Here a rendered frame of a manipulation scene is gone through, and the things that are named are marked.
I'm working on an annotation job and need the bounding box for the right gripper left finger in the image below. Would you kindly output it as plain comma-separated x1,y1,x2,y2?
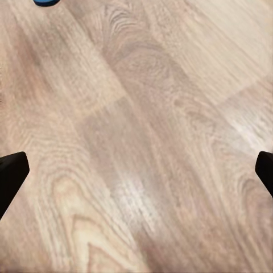
0,151,30,220

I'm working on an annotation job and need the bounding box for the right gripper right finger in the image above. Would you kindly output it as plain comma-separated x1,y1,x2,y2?
255,151,273,197

